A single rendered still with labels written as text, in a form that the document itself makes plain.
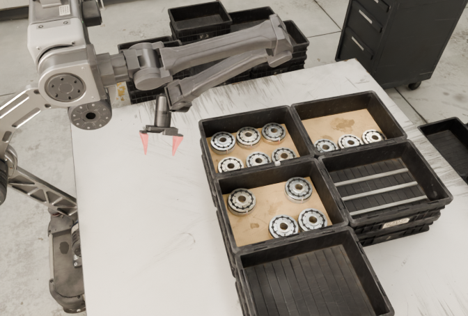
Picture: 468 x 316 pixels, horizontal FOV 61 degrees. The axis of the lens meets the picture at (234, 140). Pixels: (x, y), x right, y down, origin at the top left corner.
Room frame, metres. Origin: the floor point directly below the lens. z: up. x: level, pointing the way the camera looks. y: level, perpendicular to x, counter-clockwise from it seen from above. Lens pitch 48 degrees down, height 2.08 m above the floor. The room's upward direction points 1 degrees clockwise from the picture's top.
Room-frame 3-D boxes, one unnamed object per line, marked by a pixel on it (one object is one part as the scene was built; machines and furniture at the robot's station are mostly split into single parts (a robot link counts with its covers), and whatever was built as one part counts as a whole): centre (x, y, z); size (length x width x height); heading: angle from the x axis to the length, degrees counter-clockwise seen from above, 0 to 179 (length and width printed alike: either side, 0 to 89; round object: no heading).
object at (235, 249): (0.76, -0.16, 0.92); 0.40 x 0.30 x 0.02; 105
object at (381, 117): (1.15, -0.47, 0.87); 0.40 x 0.30 x 0.11; 105
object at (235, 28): (2.65, -0.12, 0.31); 0.40 x 0.30 x 0.34; 109
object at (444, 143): (1.53, -1.30, 0.26); 0.40 x 0.30 x 0.23; 19
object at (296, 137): (1.05, -0.08, 0.87); 0.40 x 0.30 x 0.11; 105
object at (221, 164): (0.95, 0.01, 0.86); 0.10 x 0.10 x 0.01
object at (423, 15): (2.54, -1.16, 0.45); 0.60 x 0.45 x 0.90; 109
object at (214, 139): (1.09, 0.05, 0.86); 0.10 x 0.10 x 0.01
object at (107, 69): (0.80, 0.32, 1.45); 0.09 x 0.08 x 0.12; 19
